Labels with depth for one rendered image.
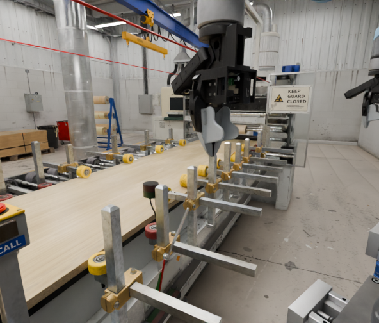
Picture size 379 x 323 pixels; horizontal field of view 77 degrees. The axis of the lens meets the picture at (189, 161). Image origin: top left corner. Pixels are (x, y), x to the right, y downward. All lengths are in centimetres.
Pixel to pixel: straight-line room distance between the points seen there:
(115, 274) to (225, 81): 60
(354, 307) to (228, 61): 49
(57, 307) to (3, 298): 43
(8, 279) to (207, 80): 49
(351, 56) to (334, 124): 213
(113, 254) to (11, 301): 25
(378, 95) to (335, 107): 846
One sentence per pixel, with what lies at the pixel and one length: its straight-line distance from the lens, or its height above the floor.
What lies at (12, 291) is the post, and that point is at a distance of 59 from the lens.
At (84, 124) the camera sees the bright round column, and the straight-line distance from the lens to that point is 479.
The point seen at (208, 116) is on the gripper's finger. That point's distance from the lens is 42.
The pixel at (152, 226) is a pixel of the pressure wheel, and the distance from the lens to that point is 104.
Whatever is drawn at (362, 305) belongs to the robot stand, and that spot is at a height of 104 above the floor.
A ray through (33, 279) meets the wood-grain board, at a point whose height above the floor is 90.
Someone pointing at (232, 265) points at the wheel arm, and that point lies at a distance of 92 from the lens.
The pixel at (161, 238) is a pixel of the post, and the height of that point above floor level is 90.
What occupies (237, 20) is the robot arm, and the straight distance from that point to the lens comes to 43.
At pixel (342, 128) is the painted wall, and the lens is 970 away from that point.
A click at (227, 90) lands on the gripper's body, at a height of 142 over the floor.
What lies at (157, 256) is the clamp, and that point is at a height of 85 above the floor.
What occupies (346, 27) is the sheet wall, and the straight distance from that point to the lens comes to 989.
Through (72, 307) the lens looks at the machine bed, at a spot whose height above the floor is 72.
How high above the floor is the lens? 140
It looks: 14 degrees down
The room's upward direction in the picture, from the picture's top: straight up
